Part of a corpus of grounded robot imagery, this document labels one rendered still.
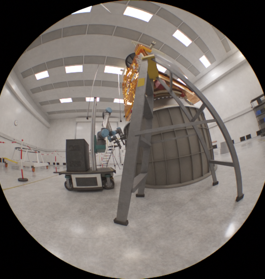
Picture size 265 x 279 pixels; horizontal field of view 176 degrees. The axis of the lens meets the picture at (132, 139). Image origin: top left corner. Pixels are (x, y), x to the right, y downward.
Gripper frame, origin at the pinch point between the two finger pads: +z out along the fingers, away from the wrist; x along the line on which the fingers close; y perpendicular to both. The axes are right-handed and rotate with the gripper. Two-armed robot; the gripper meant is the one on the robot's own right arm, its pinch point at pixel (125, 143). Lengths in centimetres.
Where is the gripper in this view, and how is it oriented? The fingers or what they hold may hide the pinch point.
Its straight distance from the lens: 153.0
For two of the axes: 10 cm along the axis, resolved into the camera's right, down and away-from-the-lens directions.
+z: 4.0, 9.1, 1.0
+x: 4.7, -1.1, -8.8
